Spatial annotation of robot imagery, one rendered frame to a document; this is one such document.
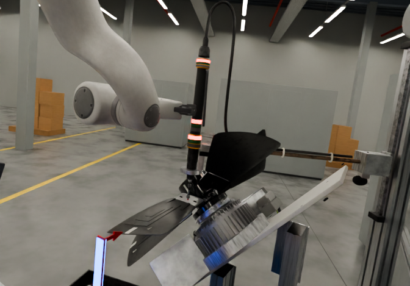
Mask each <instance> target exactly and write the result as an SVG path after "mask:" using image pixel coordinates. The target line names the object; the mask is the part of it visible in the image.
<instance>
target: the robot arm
mask: <svg viewBox="0 0 410 286"><path fill-rule="evenodd" d="M37 1H38V3H39V5H40V7H41V9H42V11H43V13H44V14H45V17H46V19H47V20H48V23H49V25H50V26H51V29H52V31H53V33H54V35H55V36H56V38H57V39H58V41H59V43H60V44H61V45H62V46H63V47H64V48H65V49H66V50H67V51H68V52H70V53H71V54H73V55H75V56H76V57H78V58H80V59H81V60H83V61H84V62H85V63H87V64H88V65H90V66H91V67H92V68H93V69H95V70H96V71H97V72H98V73H99V74H100V75H101V76H102V77H103V78H104V79H105V80H106V81H107V83H108V84H103V83H98V82H89V81H86V82H83V83H81V84H80V85H79V86H78V87H77V89H76V90H75V92H74V95H73V111H74V114H75V116H76V118H77V119H78V120H79V121H80V122H81V123H82V124H85V125H105V124H109V125H117V126H122V127H126V128H128V129H132V130H136V131H139V132H148V131H150V130H153V129H154V128H155V127H156V126H157V125H158V123H159V120H160V119H166V120H180V119H181V118H182V115H186V116H195V113H196V105H195V104H187V105H184V104H183V103H182V102H179V101H174V100H171V99H165V98H158V96H157V92H156V89H155V86H154V83H153V80H152V78H151V75H150V73H149V71H148V69H147V67H146V65H145V63H144V62H143V60H142V59H141V57H140V56H139V55H138V54H137V53H136V51H135V50H134V49H133V48H132V47H131V46H130V45H129V44H128V43H127V42H126V41H124V40H123V39H122V38H121V37H120V36H119V35H118V34H116V33H115V32H114V31H113V30H112V29H111V28H110V27H109V25H108V24H107V23H106V21H105V18H104V16H103V13H102V10H101V8H100V5H99V2H98V0H37ZM182 107H185V108H182ZM177 112H178V113H177Z"/></svg>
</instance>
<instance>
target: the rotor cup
mask: <svg viewBox="0 0 410 286"><path fill-rule="evenodd" d="M201 174H202V175H205V174H206V171H204V170H203V171H202V172H201ZM201 178H202V177H201V175H200V174H199V175H195V176H194V179H193V180H192V181H191V187H190V195H192V196H195V197H198V198H201V199H203V203H204V204H202V205H200V206H199V207H197V211H196V212H195V213H194V214H193V218H194V220H198V219H200V216H201V215H202V214H203V213H205V212H206V211H207V210H209V209H210V208H211V207H212V206H214V205H216V203H218V202H220V201H221V200H225V199H226V198H227V197H228V196H227V194H226V193H225V192H223V193H220V194H219V195H218V194H217V193H216V192H215V189H213V188H210V187H208V186H206V185H204V184H201V183H199V181H200V179H201ZM188 184H189V182H188V179H186V180H185V181H184V182H183V183H182V184H181V185H180V186H179V191H180V192H181V193H186V194H187V193H188V192H187V190H186V189H185V188H184V186H183V185H185V186H186V187H187V189H188Z"/></svg>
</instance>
